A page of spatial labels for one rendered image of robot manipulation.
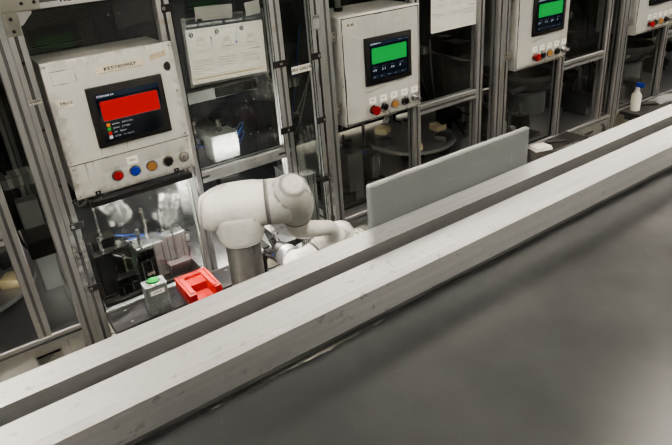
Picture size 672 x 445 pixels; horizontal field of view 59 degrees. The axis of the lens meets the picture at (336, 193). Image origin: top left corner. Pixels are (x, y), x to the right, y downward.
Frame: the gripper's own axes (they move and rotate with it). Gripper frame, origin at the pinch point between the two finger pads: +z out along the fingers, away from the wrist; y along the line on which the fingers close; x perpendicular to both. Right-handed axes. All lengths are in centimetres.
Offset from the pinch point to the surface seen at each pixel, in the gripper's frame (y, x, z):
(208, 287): -8.5, 28.6, -9.0
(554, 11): 62, -181, 0
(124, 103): 66, 41, 0
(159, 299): -4.1, 47.7, -10.7
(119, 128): 58, 45, 0
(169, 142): 48, 29, 2
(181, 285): -4.2, 38.0, -7.3
